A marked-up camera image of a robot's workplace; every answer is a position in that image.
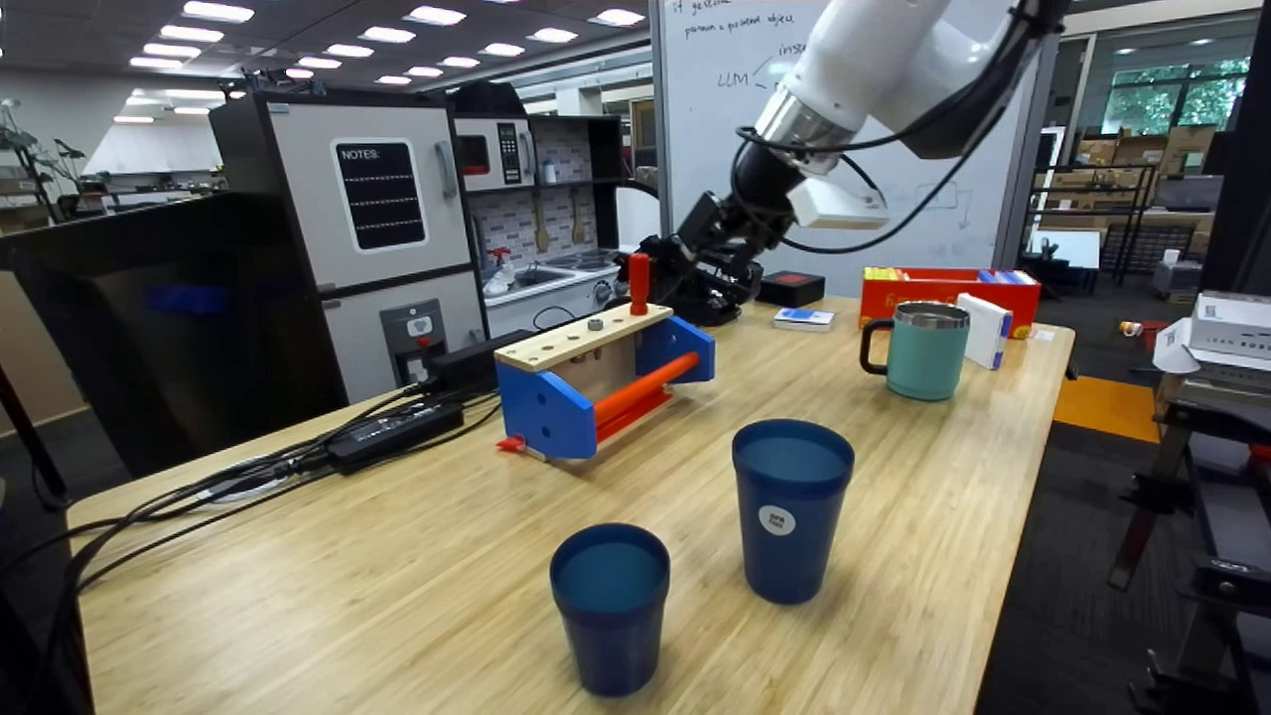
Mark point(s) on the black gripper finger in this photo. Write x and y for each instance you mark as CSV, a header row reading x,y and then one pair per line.
x,y
669,260
710,305

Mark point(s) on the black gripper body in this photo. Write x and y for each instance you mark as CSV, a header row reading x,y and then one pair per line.
x,y
735,234

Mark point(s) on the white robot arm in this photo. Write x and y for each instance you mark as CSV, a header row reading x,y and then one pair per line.
x,y
869,54

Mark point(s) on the black box with red patch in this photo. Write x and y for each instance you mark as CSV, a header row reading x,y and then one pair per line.
x,y
794,288

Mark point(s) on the small blue white box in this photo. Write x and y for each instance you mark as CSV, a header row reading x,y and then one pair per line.
x,y
804,321

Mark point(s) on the white toy kitchen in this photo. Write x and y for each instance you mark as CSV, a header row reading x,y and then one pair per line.
x,y
543,214

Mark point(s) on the blue wooden toy toolbox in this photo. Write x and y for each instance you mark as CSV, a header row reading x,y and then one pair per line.
x,y
596,382

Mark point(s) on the red box with yellow end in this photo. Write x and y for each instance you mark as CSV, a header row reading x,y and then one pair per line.
x,y
949,283

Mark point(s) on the tall blue plastic cup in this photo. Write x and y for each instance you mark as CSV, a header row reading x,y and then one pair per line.
x,y
794,518

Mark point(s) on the black plug adapter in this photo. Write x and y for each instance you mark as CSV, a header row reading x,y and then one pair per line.
x,y
463,362

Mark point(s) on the ceiling light panel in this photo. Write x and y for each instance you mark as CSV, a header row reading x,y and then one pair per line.
x,y
435,16
191,35
616,16
222,10

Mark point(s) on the white cabinet machine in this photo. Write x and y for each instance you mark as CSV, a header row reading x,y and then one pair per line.
x,y
373,242

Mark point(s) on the short blue plastic cup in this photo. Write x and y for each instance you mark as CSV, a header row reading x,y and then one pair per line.
x,y
611,608

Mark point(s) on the black power brick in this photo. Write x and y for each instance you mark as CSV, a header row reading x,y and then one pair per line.
x,y
394,430

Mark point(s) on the shelf with cardboard boxes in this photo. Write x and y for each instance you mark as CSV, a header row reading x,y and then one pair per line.
x,y
1126,183

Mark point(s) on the orange floor mat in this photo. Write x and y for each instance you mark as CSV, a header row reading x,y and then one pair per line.
x,y
1109,411

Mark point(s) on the white device stack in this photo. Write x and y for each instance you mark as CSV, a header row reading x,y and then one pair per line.
x,y
1227,330

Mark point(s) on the large black monitor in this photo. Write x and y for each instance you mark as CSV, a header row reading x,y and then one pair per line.
x,y
161,330

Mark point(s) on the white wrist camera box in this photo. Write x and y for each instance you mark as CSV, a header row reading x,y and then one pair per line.
x,y
836,199

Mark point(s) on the whiteboard with aluminium frame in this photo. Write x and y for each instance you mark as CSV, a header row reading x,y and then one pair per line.
x,y
716,80

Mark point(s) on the black metal cart frame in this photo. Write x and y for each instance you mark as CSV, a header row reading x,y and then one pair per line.
x,y
1216,532

